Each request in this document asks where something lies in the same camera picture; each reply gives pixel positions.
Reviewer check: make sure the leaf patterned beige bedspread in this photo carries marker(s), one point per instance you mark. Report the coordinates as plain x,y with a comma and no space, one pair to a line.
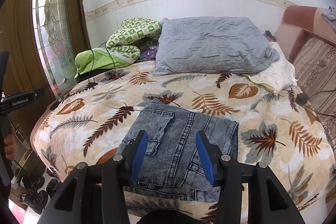
100,116

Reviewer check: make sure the black charger with cable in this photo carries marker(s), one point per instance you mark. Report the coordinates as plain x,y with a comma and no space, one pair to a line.
306,101

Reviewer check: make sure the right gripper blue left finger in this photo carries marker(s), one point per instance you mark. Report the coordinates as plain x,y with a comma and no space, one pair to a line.
94,193

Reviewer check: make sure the grey washed denim pants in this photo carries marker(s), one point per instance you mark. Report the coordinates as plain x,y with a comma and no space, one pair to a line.
171,167

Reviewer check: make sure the grey quilted pillow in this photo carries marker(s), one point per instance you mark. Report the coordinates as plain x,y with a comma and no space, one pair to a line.
212,44

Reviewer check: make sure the person's left hand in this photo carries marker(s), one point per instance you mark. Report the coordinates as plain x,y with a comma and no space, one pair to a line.
9,141

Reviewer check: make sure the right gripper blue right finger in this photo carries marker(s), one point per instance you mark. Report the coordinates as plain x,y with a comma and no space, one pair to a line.
268,201

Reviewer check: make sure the black shoes on floor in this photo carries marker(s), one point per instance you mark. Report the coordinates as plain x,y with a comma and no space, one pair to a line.
37,192

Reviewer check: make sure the small black device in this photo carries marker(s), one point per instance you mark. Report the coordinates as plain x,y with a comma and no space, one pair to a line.
269,36

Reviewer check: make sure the cream patterned pillow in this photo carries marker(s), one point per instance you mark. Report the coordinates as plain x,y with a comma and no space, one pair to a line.
279,76

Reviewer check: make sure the green patterned quilt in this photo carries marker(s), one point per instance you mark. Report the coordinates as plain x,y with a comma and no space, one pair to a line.
120,50

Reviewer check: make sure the purple plastic bag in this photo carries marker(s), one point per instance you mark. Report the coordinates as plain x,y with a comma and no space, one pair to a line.
149,53

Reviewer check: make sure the lilac garment on headboard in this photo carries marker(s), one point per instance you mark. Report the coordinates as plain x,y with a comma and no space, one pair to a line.
329,15

